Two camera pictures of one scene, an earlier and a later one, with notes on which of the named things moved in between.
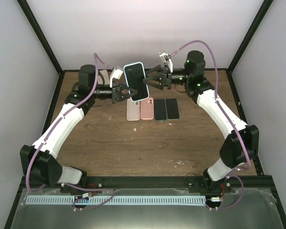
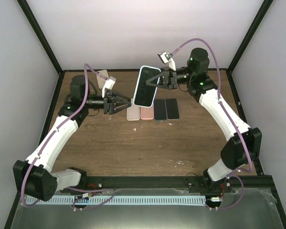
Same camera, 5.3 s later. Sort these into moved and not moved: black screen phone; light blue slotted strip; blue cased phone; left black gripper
Moved: blue cased phone; left black gripper
Not moved: light blue slotted strip; black screen phone
